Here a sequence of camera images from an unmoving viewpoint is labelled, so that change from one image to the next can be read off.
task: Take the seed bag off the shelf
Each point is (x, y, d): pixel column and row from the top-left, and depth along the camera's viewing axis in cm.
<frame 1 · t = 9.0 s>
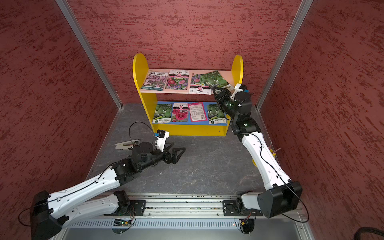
left hand: (178, 149, 71), fingers open
right hand: (210, 93, 69), fingers open
green seed bag lower left: (162, 113, 99), point 15 cm above the table
pink flower seed bag lower: (180, 112, 99), point 15 cm above the table
pink back-side seed bag: (197, 112, 99), point 15 cm above the table
green seed bag lower right: (215, 115, 98), point 15 cm above the table
white stapler: (127, 145, 97), point 3 cm above the table

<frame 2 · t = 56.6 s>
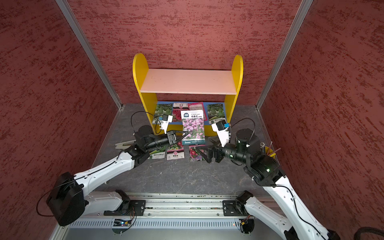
left hand: (187, 136, 69), fingers closed
right hand: (202, 148, 60), fingers open
purple flower seed bag top: (193, 122, 72), point 32 cm above the table
green gourd seed bag: (158, 154, 94), point 2 cm above the table
aster seed bag top: (175, 151, 97), on the table
the other named things where they were.

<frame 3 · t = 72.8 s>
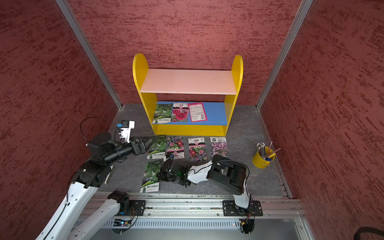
left hand: (151, 142, 65), fingers open
right hand: (156, 179, 82), fingers closed
green seed bag lower right: (150, 182, 83), point 2 cm above the table
purple flower seed bag top: (219, 146, 99), on the table
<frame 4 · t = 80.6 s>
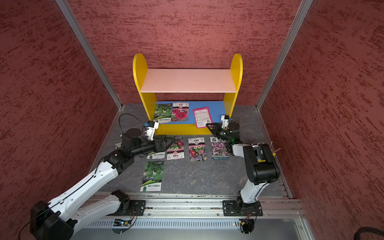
left hand: (170, 143, 73), fingers open
right hand: (206, 126, 90), fingers open
pink back-side seed bag: (202, 116, 97), point 16 cm above the table
